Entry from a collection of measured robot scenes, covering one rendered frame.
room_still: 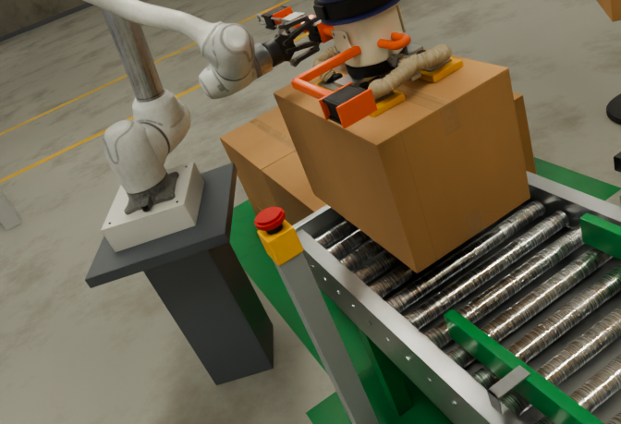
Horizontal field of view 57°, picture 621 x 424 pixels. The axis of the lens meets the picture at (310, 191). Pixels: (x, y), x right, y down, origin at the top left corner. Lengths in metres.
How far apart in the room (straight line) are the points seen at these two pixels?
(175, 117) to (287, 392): 1.11
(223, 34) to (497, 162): 0.77
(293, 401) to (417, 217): 1.07
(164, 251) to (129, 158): 0.32
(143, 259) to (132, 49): 0.68
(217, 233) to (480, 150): 0.86
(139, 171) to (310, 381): 1.02
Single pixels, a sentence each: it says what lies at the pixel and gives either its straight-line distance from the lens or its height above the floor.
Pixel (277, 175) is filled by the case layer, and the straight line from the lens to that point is 2.51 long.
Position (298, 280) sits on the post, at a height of 0.87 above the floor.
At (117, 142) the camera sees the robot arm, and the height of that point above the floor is 1.09.
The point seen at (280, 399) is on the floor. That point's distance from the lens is 2.33.
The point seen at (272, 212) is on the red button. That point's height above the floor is 1.04.
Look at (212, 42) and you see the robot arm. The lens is 1.53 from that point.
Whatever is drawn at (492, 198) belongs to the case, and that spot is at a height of 0.74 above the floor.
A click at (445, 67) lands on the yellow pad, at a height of 1.09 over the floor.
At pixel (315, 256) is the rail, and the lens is 1.85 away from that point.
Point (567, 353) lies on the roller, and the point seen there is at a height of 0.55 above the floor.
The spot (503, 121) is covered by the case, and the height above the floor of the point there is 0.94.
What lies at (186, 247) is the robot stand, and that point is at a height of 0.75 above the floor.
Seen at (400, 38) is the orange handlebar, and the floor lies 1.20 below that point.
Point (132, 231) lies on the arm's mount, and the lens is 2.04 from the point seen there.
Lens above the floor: 1.67
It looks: 29 degrees down
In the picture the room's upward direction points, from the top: 22 degrees counter-clockwise
